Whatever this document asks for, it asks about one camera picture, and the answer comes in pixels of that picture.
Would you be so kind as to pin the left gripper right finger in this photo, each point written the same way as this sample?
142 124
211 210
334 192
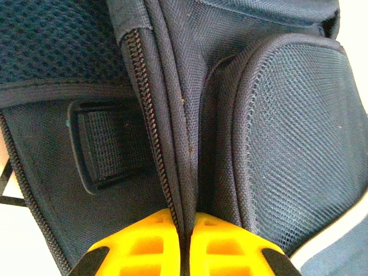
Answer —
230 250

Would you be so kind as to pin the navy blue backpack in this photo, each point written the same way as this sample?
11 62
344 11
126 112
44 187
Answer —
258 129

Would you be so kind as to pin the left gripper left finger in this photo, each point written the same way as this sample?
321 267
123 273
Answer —
143 247

